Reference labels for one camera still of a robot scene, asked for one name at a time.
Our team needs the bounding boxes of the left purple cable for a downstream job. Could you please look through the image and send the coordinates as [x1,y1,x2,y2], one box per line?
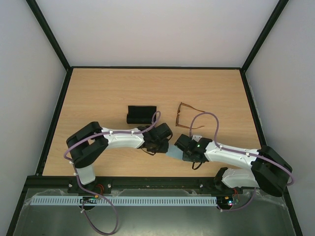
[63,110,161,234]

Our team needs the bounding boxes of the black aluminium frame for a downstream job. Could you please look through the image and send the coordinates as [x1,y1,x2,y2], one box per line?
[4,0,304,236]

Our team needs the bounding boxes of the white slotted cable duct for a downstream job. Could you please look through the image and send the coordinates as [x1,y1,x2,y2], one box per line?
[30,196,217,207]

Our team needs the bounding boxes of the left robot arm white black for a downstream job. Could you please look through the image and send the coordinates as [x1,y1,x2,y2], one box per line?
[64,121,173,186]

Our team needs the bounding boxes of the brown sunglasses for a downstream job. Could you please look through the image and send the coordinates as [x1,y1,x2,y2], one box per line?
[175,102,206,129]

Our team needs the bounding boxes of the light blue cleaning cloth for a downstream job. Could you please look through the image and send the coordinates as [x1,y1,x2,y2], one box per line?
[165,145,183,160]

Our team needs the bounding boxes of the controller board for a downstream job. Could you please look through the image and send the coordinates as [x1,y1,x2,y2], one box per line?
[79,195,102,204]
[217,196,239,208]

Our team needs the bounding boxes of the right controller board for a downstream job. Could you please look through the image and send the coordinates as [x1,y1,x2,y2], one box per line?
[217,196,239,208]

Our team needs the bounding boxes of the left controller board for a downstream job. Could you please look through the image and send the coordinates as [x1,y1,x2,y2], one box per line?
[79,195,102,204]

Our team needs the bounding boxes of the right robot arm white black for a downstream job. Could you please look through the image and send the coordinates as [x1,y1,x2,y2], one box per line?
[175,134,292,197]

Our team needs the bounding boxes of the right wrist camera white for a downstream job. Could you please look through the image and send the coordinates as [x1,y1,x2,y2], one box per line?
[192,135,202,142]

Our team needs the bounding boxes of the black sunglasses case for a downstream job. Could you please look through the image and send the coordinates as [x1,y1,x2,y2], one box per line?
[126,105,157,124]

